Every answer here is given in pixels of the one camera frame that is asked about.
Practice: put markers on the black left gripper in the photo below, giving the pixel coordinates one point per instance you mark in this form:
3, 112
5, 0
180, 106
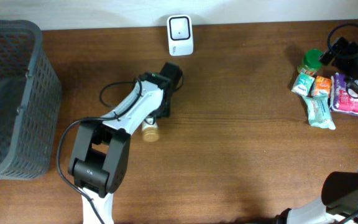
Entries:
167, 112

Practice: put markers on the green lid glass jar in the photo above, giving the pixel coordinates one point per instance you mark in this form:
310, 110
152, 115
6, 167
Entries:
310, 63

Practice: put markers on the white Pantene tube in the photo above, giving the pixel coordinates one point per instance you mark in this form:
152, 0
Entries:
150, 132

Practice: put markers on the orange tissue pack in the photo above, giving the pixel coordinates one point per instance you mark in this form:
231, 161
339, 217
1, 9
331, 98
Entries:
321, 86

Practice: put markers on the teal tissue pack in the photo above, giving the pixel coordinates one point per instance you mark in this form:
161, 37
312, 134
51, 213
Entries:
302, 84

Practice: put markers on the red purple pad package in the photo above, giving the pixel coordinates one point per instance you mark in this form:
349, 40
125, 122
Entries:
340, 100

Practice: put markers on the mint green wipes pack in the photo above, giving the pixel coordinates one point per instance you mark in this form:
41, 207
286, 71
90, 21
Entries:
319, 114

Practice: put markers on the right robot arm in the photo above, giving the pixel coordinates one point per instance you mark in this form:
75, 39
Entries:
338, 202

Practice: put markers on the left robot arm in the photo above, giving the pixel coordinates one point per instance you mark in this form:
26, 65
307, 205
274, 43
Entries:
98, 162

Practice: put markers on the white barcode scanner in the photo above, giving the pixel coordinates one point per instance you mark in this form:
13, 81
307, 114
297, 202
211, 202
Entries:
180, 35

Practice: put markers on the grey plastic basket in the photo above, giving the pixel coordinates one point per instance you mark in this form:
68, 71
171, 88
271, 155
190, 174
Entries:
30, 99

